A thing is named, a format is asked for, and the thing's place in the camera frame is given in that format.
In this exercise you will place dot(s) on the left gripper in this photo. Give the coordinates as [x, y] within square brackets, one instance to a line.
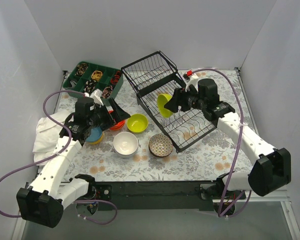
[111, 117]

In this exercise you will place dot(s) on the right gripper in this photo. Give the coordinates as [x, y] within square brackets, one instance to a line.
[179, 99]

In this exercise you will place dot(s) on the red orange bowl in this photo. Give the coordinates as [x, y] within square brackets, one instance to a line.
[117, 128]

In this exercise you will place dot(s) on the lime green bowl front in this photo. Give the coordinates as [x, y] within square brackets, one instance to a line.
[162, 99]

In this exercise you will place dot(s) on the lime green bowl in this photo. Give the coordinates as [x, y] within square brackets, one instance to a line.
[137, 123]
[162, 99]

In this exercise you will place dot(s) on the lime green bowl back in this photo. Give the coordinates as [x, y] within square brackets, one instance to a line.
[137, 123]

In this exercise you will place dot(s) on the blue bowl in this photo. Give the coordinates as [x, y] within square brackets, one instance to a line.
[95, 135]

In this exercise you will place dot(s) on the yellow orange bowl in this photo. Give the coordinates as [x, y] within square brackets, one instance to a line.
[97, 142]

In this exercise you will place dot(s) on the brown patterned bowl row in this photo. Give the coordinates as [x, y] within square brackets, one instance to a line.
[160, 143]
[160, 155]

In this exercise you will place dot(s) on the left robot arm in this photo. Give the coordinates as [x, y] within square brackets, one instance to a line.
[44, 200]

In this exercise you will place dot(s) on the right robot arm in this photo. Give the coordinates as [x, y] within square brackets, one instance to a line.
[271, 166]

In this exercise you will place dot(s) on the floral patterned table mat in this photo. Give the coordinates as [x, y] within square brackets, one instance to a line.
[207, 159]

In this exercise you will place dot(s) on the pink floral rolled belt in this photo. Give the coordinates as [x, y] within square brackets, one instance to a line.
[108, 92]

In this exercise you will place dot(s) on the red black rolled belt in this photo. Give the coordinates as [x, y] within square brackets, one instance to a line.
[115, 79]

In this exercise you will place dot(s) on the dark floral rolled belt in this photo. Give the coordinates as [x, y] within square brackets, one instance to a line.
[90, 86]

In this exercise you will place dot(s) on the yellow rolled belt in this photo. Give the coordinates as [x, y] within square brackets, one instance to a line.
[96, 75]

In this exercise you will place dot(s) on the green compartment organizer tray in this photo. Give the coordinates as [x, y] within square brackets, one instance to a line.
[108, 73]

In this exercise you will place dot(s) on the grey rolled belt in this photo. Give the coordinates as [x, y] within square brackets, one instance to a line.
[71, 84]

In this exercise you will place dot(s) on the brown patterned rolled belt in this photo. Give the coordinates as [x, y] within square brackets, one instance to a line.
[81, 69]

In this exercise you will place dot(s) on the white crumpled cloth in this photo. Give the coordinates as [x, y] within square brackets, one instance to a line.
[46, 137]

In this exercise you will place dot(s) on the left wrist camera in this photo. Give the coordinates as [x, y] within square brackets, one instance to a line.
[96, 96]

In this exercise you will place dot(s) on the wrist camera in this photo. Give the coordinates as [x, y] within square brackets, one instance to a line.
[96, 96]
[192, 80]

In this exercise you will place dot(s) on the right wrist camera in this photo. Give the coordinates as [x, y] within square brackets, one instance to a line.
[192, 80]

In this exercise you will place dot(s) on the black wire dish rack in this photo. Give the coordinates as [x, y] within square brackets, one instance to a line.
[156, 74]

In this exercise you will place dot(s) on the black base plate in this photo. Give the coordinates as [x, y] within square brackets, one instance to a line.
[160, 195]

